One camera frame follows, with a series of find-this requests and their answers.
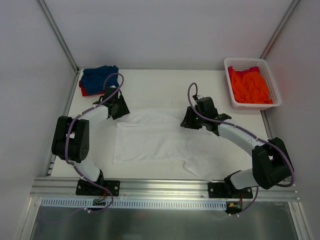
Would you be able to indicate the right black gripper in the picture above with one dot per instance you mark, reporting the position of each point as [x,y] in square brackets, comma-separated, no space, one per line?
[189,119]

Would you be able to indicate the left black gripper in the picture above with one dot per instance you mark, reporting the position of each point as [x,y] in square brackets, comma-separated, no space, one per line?
[119,108]

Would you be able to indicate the white t shirt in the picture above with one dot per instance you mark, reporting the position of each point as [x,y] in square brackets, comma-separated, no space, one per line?
[155,135]

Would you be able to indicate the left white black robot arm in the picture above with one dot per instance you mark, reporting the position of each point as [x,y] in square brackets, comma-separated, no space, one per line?
[71,140]

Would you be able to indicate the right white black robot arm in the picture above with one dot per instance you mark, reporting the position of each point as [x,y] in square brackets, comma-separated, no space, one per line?
[269,158]

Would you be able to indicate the folded red t shirt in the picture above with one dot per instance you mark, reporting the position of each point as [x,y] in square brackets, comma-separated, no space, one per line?
[91,88]

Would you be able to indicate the folded blue t shirt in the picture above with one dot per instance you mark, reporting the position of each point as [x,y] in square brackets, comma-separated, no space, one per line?
[106,74]

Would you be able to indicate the orange t shirt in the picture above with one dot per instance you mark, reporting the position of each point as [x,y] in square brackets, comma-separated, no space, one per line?
[250,88]

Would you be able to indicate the white plastic basket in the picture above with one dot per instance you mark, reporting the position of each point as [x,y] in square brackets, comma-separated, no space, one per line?
[242,63]

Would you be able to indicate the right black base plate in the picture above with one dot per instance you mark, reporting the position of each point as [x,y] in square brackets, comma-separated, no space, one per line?
[222,190]

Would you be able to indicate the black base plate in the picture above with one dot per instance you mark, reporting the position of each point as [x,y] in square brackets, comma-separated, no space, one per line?
[222,190]
[85,188]

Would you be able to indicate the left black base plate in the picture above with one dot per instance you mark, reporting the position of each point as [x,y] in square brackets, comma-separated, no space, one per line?
[85,188]

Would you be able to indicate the white slotted cable duct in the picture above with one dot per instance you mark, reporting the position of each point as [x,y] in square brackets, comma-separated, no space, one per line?
[134,204]

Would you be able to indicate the aluminium mounting rail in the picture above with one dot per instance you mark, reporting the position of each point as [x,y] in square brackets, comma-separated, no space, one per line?
[159,189]

